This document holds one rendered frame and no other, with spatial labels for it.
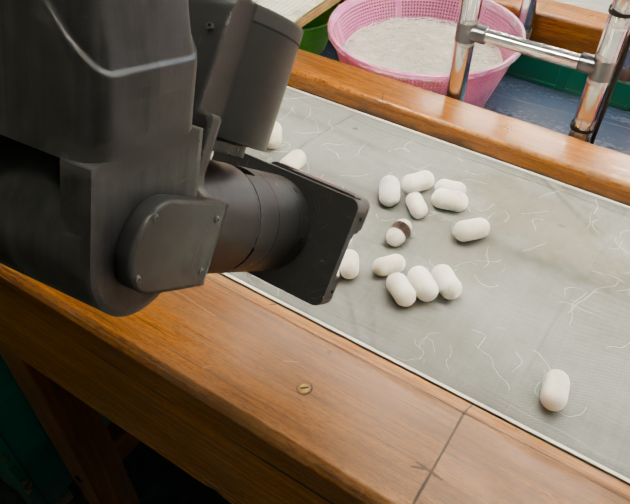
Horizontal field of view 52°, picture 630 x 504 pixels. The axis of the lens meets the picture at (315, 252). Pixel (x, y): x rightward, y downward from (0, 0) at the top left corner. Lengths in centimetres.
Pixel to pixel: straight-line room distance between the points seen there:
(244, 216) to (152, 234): 9
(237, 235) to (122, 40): 13
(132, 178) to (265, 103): 9
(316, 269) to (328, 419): 14
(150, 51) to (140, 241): 6
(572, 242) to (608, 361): 14
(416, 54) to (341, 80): 16
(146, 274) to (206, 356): 28
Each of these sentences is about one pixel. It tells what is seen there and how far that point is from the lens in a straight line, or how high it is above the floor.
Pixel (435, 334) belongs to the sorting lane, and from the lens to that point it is 55.
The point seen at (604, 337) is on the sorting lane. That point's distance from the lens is 59.
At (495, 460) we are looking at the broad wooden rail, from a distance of 47.
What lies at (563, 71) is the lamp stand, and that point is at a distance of 101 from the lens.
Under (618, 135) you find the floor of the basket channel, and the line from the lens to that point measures 96.
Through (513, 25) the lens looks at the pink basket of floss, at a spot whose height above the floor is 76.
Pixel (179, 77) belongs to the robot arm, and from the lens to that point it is 22.
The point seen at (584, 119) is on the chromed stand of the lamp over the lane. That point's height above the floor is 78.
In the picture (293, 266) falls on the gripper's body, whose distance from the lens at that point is 37.
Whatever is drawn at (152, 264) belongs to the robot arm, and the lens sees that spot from 23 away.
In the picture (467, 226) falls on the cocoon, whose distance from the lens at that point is 62.
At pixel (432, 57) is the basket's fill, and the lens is 93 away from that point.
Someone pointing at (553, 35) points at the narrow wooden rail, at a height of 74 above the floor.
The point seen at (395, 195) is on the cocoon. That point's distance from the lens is 65.
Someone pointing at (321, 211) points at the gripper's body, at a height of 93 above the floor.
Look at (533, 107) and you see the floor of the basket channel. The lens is 98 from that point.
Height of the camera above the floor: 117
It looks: 45 degrees down
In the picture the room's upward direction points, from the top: straight up
